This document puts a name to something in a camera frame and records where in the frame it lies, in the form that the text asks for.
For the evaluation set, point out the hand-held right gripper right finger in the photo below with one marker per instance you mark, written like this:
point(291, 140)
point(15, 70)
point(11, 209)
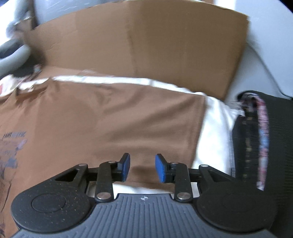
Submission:
point(160, 168)

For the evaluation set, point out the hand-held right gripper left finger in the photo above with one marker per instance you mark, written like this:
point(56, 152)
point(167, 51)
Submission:
point(125, 166)

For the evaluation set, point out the brown printed t-shirt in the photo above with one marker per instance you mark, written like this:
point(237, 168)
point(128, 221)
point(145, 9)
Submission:
point(103, 119)

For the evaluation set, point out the cream bear printed blanket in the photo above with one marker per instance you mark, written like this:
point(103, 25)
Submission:
point(217, 128)

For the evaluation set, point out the black folded cloth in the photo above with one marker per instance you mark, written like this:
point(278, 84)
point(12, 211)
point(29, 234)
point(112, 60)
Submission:
point(279, 141)

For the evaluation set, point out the flattened cardboard box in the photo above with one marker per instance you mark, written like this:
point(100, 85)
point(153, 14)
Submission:
point(148, 41)

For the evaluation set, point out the small black cloth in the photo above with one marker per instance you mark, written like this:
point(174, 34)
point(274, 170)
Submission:
point(25, 72)

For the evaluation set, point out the grey neck pillow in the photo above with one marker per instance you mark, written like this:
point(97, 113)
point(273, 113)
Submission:
point(16, 56)

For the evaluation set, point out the grey upright mattress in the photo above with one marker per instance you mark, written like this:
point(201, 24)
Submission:
point(68, 9)

